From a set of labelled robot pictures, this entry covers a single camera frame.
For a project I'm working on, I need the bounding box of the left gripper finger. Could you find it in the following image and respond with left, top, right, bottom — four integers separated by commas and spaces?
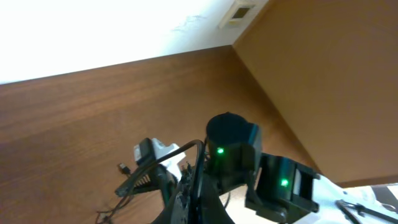
150, 161, 236, 224

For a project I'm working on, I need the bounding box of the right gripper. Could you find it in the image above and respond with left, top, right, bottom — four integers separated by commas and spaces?
114, 165, 179, 205

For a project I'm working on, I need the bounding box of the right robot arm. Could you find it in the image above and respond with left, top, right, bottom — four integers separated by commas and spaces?
115, 113, 397, 223

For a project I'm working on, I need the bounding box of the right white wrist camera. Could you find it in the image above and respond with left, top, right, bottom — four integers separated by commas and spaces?
133, 138, 186, 180

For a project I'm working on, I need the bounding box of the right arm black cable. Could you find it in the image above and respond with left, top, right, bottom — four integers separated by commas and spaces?
124, 139, 206, 224

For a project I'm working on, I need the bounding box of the white wall socket plate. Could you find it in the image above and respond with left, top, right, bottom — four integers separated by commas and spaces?
218, 0, 257, 29

